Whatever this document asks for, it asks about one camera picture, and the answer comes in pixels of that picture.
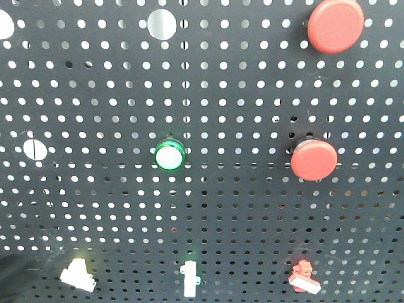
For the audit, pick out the green lit toggle switch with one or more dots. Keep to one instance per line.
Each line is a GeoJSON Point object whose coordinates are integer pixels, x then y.
{"type": "Point", "coordinates": [191, 279]}

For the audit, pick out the green illuminated push button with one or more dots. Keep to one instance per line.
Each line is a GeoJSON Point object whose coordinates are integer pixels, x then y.
{"type": "Point", "coordinates": [170, 154]}

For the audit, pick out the red mushroom button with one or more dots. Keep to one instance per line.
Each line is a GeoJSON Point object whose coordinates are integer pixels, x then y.
{"type": "Point", "coordinates": [313, 159]}
{"type": "Point", "coordinates": [335, 25]}

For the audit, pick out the lower red mushroom button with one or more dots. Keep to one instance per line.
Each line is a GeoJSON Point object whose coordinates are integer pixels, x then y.
{"type": "Point", "coordinates": [313, 159]}

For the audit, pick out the black perforated pegboard panel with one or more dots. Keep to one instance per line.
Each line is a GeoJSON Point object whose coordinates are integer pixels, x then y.
{"type": "Point", "coordinates": [89, 89]}

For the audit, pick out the upper red mushroom button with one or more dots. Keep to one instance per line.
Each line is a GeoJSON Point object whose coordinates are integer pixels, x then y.
{"type": "Point", "coordinates": [335, 25]}

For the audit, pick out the yellow lit toggle switch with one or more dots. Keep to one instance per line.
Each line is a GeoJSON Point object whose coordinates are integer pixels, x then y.
{"type": "Point", "coordinates": [76, 275]}

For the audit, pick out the red toggle switch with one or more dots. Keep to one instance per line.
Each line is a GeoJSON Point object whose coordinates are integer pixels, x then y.
{"type": "Point", "coordinates": [301, 279]}

